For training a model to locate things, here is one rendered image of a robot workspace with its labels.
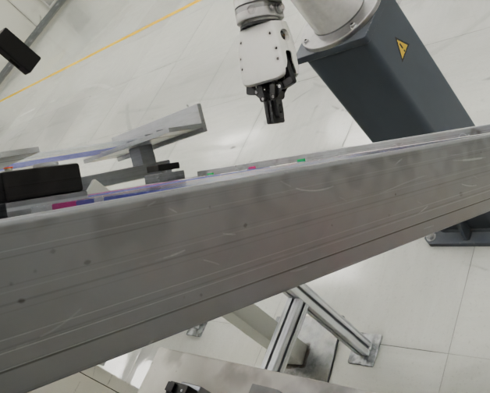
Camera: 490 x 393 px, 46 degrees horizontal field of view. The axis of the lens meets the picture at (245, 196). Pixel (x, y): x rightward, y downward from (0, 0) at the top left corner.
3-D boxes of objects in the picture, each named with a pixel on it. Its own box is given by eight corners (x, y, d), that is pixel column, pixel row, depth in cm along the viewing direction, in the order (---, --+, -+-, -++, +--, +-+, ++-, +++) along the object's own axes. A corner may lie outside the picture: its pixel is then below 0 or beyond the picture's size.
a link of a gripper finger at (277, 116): (290, 82, 101) (296, 119, 101) (276, 85, 103) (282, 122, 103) (278, 82, 98) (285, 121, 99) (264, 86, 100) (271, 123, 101)
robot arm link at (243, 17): (293, 1, 101) (296, 19, 101) (256, 16, 107) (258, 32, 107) (262, -4, 95) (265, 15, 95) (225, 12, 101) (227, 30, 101)
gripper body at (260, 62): (296, 12, 100) (305, 76, 101) (252, 29, 107) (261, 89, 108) (268, 8, 95) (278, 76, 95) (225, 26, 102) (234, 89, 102)
